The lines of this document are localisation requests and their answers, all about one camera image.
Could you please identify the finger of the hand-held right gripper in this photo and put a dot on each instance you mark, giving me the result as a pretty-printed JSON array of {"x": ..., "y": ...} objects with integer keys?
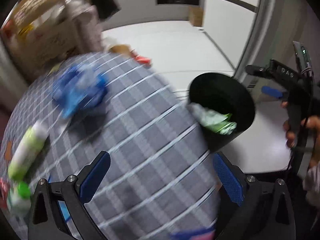
[
  {"x": 271, "y": 91},
  {"x": 257, "y": 70}
]

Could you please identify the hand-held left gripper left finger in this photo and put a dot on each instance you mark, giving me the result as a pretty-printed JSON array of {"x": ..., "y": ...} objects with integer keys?
[{"x": 96, "y": 175}]

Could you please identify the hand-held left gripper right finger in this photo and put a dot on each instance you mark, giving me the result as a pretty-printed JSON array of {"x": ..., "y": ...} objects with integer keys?
[{"x": 228, "y": 177}]

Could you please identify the black trash bin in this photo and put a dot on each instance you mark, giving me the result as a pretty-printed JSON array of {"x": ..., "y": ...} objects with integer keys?
[{"x": 225, "y": 90}]

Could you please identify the green plastic bag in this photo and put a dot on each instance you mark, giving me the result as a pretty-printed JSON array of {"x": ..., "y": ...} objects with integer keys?
[{"x": 212, "y": 120}]

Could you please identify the person's right hand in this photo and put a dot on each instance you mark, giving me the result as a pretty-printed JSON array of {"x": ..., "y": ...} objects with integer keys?
[{"x": 313, "y": 130}]

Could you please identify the grey checked tablecloth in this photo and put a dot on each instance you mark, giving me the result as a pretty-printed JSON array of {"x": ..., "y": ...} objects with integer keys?
[{"x": 150, "y": 155}]

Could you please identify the white refrigerator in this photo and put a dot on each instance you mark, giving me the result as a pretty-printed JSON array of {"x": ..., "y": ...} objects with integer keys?
[{"x": 230, "y": 7}]

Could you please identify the white and green bottle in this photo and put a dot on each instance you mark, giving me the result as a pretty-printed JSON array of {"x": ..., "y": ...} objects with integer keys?
[{"x": 27, "y": 150}]

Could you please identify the green-capped white bottle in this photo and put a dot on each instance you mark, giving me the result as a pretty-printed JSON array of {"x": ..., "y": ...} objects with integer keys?
[{"x": 18, "y": 197}]

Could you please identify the small cardboard box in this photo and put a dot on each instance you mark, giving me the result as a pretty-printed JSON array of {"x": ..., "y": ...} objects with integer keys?
[{"x": 196, "y": 16}]

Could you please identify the crumpled blue plastic bag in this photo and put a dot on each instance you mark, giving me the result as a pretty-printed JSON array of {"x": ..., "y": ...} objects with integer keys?
[{"x": 80, "y": 90}]

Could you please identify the crushed red soda can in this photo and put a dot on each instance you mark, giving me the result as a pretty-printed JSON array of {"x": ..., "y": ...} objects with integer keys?
[{"x": 3, "y": 192}]

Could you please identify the red snack wrapper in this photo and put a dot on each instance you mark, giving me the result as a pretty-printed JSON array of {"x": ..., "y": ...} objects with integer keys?
[{"x": 142, "y": 60}]

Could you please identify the pale cloth bag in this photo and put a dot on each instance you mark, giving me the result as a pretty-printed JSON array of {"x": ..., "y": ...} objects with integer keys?
[{"x": 85, "y": 25}]

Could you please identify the beige plastic storage rack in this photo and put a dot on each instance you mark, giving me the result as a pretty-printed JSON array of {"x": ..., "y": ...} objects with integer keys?
[{"x": 42, "y": 30}]

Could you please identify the grey sliding door frame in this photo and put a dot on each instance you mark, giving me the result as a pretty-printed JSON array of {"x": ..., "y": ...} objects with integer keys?
[{"x": 270, "y": 17}]

